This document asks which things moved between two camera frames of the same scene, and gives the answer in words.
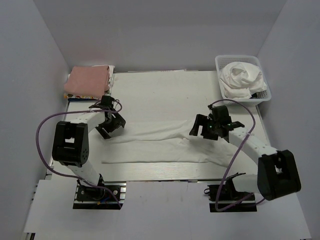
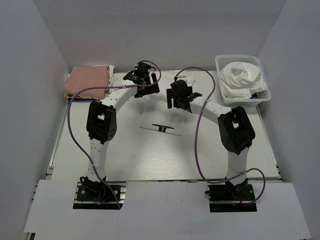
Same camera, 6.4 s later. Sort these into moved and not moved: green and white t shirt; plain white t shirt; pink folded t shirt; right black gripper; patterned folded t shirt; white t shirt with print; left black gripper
Moved: right black gripper; left black gripper; plain white t shirt
Not moved: patterned folded t shirt; white t shirt with print; green and white t shirt; pink folded t shirt
